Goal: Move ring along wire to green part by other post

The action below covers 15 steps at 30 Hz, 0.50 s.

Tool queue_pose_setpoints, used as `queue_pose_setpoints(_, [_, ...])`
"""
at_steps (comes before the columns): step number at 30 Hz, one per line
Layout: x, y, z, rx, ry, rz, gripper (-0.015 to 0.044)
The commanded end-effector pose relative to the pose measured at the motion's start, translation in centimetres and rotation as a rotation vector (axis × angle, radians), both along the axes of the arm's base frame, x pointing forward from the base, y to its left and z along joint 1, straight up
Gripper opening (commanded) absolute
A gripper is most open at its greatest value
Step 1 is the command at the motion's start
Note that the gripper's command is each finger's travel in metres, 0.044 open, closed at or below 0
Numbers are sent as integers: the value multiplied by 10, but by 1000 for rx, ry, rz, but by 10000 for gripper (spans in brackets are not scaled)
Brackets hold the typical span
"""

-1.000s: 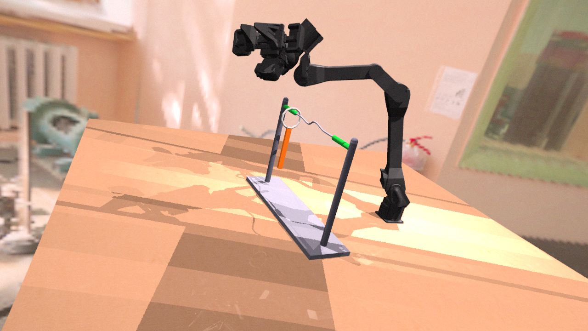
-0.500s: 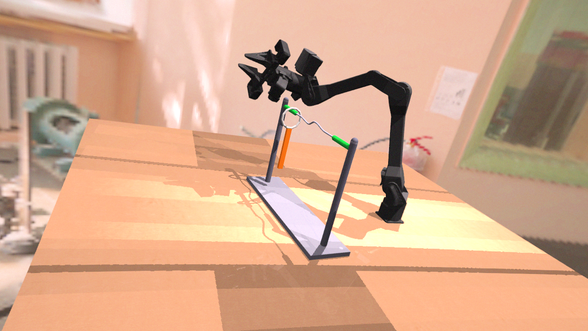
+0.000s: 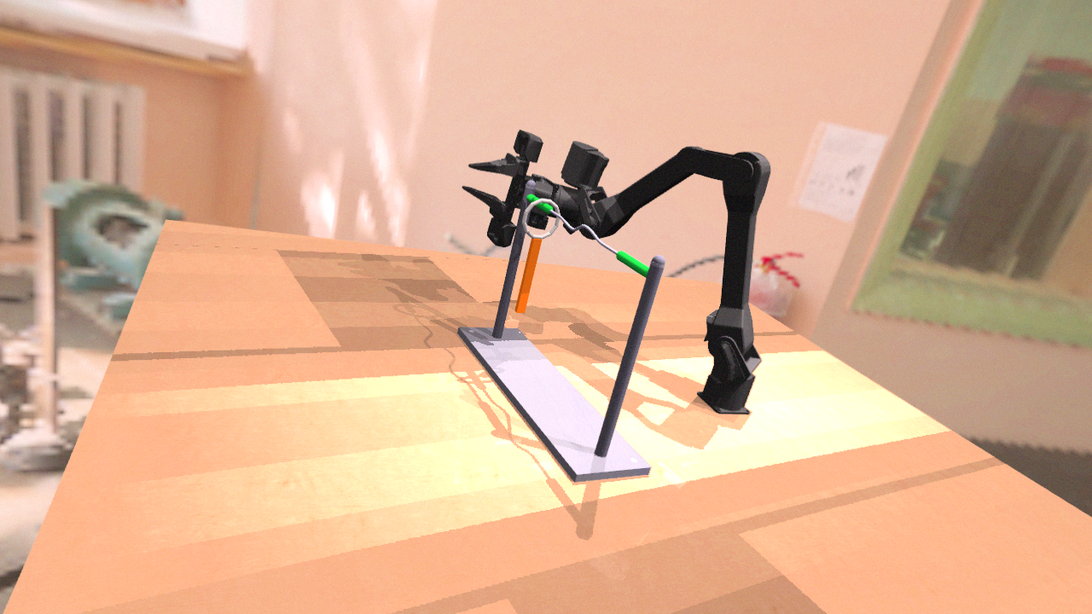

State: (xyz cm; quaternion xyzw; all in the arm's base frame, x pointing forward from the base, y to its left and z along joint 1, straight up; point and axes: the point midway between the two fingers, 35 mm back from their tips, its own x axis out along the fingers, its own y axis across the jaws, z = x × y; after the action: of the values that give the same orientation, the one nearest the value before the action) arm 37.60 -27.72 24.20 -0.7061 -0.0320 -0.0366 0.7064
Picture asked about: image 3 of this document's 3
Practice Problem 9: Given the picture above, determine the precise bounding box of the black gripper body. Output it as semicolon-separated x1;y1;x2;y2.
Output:
487;130;543;247

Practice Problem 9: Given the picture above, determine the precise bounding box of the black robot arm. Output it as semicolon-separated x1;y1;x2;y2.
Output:
531;141;770;415

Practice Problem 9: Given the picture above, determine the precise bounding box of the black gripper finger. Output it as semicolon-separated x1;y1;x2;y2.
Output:
468;153;520;178
462;186;506;222

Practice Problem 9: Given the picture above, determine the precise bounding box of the white loop with orange handle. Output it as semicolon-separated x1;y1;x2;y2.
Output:
514;199;560;312

